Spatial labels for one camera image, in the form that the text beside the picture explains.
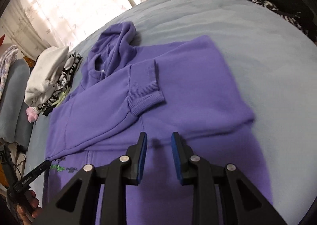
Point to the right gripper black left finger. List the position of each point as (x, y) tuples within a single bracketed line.
[(77, 202)]

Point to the pink plush toy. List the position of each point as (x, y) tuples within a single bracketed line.
[(32, 114)]

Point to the person's left hand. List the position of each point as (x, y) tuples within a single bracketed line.
[(25, 216)]

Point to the purple hoodie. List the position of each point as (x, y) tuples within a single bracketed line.
[(183, 87)]

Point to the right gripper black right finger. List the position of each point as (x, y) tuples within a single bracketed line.
[(221, 195)]

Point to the grey blue pillow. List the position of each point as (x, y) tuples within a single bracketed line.
[(14, 121)]

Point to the light blue bed blanket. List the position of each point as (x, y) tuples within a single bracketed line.
[(274, 67)]

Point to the white folded garment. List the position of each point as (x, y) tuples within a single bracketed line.
[(44, 75)]

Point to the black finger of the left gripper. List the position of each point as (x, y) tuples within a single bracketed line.
[(25, 182)]

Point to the black white patterned cloth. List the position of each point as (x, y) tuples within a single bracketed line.
[(293, 18)]

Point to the black and white patterned garment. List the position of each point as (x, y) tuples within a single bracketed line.
[(63, 84)]

